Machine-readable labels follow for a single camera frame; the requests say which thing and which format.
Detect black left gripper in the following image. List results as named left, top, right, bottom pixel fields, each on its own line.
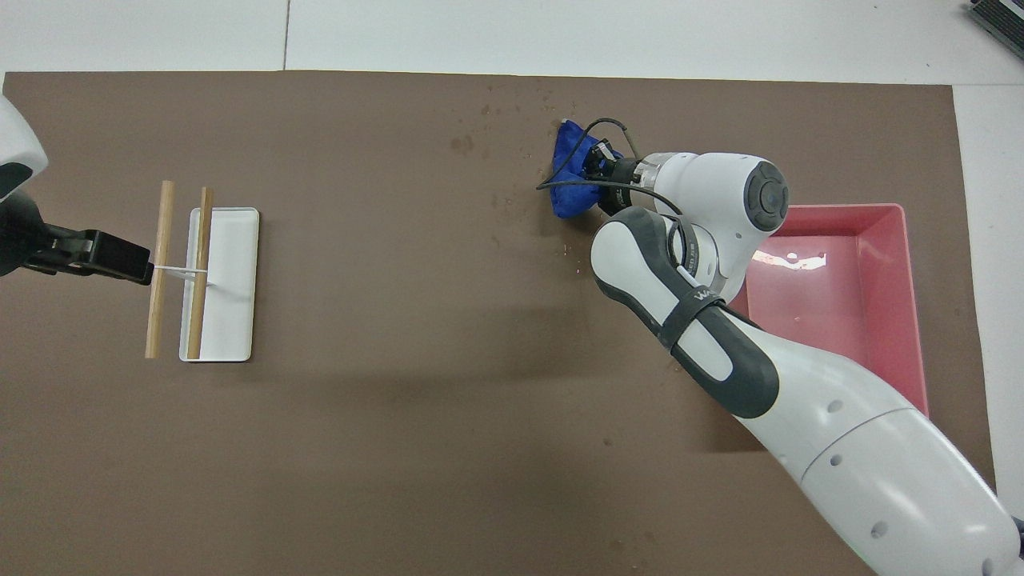
left=0, top=192, right=154, bottom=286

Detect blue towel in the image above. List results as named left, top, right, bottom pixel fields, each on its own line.
left=550, top=119, right=625, bottom=221

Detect grey striped device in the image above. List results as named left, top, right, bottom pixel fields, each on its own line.
left=966, top=0, right=1024, bottom=47

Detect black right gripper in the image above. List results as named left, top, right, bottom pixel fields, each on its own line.
left=582, top=141, right=642, bottom=217

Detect brown table mat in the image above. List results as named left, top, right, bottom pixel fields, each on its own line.
left=0, top=70, right=997, bottom=576

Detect white towel rack base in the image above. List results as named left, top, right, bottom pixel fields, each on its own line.
left=179, top=207, right=260, bottom=363

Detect pink plastic bin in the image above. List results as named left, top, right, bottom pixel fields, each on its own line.
left=732, top=203, right=930, bottom=418

